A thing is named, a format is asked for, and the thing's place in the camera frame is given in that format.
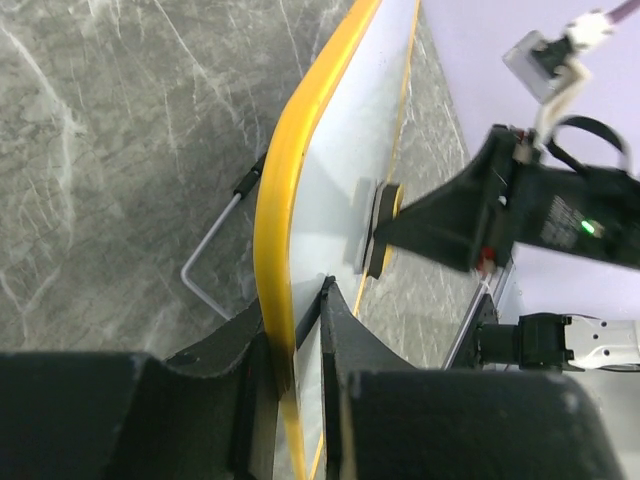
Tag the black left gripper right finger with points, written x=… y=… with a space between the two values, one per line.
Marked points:
x=385 y=419

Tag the yellow framed whiteboard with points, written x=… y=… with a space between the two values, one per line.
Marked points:
x=333 y=147

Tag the aluminium side rail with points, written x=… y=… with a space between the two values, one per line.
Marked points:
x=497 y=300

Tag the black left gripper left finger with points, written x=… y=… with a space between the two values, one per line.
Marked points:
x=208 y=412

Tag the yellow black whiteboard eraser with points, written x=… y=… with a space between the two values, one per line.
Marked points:
x=375 y=206

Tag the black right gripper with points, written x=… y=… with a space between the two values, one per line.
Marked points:
x=583 y=210

